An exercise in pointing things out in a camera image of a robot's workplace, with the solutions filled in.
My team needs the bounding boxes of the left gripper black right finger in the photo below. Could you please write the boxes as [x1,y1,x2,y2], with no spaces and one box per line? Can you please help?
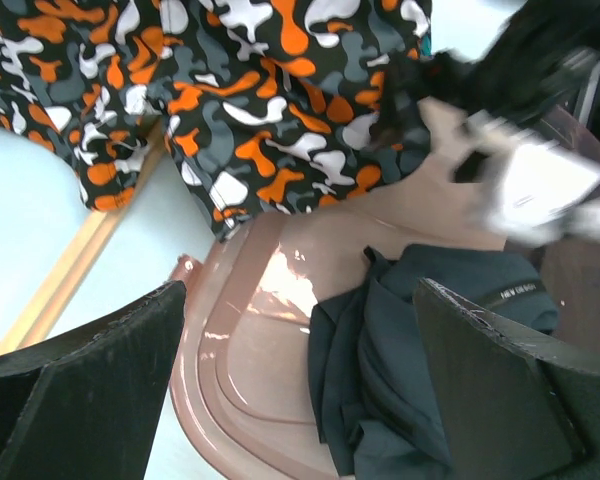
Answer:
[414,279,600,479]

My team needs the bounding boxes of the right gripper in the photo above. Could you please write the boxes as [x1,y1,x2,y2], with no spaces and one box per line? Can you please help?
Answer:
[421,1,600,125]

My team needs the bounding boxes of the translucent pink laundry basket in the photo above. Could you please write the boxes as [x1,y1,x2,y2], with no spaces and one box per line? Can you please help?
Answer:
[168,99,600,480]

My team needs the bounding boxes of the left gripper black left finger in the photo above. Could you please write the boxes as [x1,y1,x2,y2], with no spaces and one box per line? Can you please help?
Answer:
[0,281,186,480]

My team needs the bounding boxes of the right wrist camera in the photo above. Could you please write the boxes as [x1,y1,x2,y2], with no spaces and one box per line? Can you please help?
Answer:
[455,107,600,247]

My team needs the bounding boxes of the wooden clothes rack frame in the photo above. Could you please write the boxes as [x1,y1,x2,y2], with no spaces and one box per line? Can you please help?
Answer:
[0,117,169,361]

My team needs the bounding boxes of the orange black camouflage shorts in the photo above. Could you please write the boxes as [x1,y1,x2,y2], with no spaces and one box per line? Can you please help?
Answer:
[0,1,432,238]

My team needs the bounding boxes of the dark navy shorts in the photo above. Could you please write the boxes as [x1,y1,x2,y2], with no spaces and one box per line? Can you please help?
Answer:
[308,244,558,479]

